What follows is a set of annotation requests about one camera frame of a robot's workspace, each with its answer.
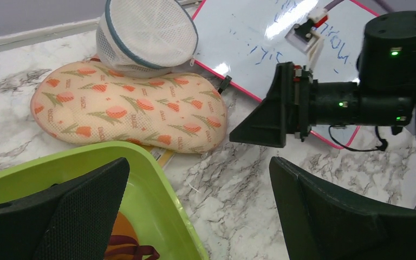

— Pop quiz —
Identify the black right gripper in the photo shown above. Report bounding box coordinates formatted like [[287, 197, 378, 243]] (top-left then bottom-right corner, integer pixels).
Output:
[[229, 62, 414, 148]]

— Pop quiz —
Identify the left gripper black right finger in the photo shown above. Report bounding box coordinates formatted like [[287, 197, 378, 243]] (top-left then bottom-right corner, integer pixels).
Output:
[[269, 157, 416, 259]]

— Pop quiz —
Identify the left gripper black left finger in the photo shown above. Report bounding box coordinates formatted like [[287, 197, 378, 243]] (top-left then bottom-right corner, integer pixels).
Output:
[[0, 158, 129, 259]]

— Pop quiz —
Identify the black whiteboard clip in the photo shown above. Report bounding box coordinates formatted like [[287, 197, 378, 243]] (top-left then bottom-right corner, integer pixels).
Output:
[[218, 75, 232, 94]]

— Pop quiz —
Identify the yellow spiral notebook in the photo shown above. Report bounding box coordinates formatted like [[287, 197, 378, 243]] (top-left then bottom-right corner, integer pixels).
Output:
[[145, 146, 175, 169]]

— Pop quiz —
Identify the peach floral mesh laundry bag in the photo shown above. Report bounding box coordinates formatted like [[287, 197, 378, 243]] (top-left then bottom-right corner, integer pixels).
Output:
[[30, 60, 228, 154]]

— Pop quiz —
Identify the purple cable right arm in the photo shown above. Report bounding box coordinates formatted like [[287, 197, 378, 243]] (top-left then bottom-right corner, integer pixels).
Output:
[[322, 0, 395, 13]]

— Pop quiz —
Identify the green plastic tray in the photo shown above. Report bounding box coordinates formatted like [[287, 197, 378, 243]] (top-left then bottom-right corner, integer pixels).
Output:
[[0, 141, 209, 259]]

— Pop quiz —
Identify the orange bra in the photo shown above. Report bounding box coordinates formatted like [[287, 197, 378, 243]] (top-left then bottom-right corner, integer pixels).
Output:
[[103, 212, 160, 260]]

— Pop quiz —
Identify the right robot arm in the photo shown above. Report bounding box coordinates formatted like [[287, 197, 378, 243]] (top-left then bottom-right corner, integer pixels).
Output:
[[229, 11, 416, 148]]

